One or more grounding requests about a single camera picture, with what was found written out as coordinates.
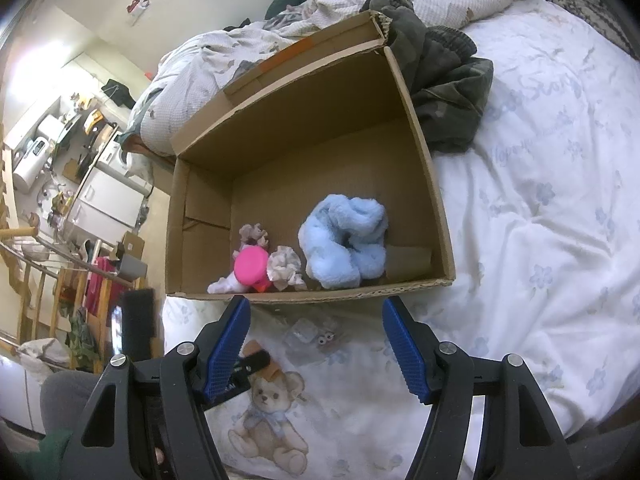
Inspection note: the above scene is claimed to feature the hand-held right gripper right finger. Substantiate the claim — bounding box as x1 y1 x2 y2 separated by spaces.
381 296 576 480

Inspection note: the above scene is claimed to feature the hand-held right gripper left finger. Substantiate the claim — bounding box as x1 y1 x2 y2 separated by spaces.
60 295 252 480

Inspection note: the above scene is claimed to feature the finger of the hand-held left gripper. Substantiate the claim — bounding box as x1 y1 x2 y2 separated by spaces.
227 350 272 391

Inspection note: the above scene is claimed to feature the brown cardboard piece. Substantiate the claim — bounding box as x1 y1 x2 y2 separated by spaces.
385 246 433 281

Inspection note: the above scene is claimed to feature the pink round soft toy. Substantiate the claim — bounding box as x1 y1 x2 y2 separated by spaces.
235 247 273 293

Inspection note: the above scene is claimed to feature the light blue fluffy sock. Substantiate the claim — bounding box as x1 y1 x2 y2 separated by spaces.
298 194 390 290

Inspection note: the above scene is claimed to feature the brown cardboard box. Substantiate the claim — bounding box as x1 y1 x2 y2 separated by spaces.
165 9 457 306

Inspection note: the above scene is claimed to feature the grey bin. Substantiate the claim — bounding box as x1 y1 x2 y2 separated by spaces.
117 255 148 281

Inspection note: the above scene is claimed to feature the wooden rack with red cloth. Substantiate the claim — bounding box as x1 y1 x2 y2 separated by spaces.
0 227 121 361

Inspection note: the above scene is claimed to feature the clear plastic bag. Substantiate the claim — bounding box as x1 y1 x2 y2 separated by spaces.
282 317 346 366

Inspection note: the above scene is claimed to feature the small cardboard box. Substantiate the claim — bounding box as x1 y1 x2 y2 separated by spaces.
120 232 146 261

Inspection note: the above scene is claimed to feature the person's grey trouser leg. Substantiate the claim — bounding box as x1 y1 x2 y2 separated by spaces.
40 370 106 436

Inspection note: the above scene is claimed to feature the white cabinet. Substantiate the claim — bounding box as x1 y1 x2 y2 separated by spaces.
65 165 151 233

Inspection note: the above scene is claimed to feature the dark green cloth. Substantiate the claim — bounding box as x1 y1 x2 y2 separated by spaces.
0 427 76 480

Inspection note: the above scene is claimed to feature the white washing machine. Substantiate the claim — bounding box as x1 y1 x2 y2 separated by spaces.
97 132 133 171

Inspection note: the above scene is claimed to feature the white kitchen appliance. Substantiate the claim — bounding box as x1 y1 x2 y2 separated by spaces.
12 137 51 191

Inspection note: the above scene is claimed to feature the dark hanging garment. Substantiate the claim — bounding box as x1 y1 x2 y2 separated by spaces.
101 79 136 108

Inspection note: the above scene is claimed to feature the beige printed quilt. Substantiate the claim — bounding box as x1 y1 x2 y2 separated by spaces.
125 0 528 156

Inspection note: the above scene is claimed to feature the dark camouflage garment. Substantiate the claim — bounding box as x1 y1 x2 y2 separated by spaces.
367 0 494 153

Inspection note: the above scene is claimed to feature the patterned knit blanket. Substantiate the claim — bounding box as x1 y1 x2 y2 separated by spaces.
520 0 636 56

